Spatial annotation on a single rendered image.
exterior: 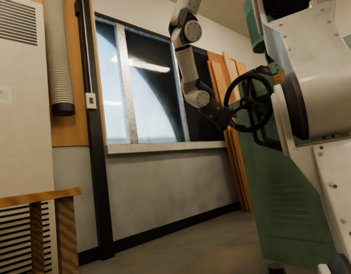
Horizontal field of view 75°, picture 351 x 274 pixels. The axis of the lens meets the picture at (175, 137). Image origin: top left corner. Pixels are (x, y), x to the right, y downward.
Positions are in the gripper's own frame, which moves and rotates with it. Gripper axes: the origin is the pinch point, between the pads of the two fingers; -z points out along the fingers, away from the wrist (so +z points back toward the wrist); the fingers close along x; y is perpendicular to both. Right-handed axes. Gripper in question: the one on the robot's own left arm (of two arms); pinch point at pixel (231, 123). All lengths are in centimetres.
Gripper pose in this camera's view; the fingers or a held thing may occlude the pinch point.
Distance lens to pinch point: 113.8
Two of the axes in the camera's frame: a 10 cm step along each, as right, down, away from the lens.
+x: 4.3, -8.8, 1.9
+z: -7.6, -4.7, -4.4
